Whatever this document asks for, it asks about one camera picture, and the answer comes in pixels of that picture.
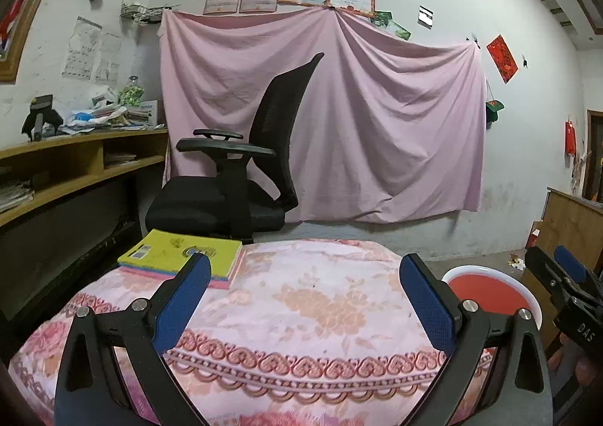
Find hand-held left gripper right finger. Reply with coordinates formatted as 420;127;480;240
398;253;552;426

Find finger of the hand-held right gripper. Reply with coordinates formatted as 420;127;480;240
524;247;578;309
554;245;603;302

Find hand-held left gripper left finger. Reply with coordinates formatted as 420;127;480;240
54;251;213;426

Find red basin with white rim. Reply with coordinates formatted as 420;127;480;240
441;265;543;330

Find person's right hand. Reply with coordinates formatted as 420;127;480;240
549;336;584;380

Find wooden board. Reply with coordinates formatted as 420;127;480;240
537;187;603;267

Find stack of books yellow cover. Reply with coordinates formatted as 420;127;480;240
117;228;243;280

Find pink book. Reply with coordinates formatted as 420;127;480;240
118;251;246;291

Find floral pink tablecloth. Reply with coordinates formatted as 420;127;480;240
8;238;500;426

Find papers in shelf slot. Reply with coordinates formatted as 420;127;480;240
104;152;141;169

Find green hanging pouch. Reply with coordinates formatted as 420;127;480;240
485;99;505;125

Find pink hanging cloth sheet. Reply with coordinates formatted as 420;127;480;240
158;6;488;224

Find wooden shelf desk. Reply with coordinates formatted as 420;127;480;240
0;127;169;226

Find pile of papers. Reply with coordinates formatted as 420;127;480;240
61;87;159;135

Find stack of newspapers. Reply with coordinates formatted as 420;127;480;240
0;178;35;213

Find black office chair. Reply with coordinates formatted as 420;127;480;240
144;52;326;243

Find green candy jar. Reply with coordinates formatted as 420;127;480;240
118;76;144;105

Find red paper poster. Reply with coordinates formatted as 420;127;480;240
486;34;519;84

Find black device on stand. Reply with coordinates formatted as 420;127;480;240
21;95;63;141

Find red curtain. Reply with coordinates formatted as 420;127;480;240
0;0;34;54

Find small printed wall sheet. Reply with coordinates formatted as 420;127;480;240
94;32;123;84

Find large printed wall sheet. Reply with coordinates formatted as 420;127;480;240
62;16;103;79

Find wire wall rack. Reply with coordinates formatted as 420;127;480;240
119;2;182;24

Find wooden window frame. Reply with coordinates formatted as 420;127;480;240
0;0;81;83

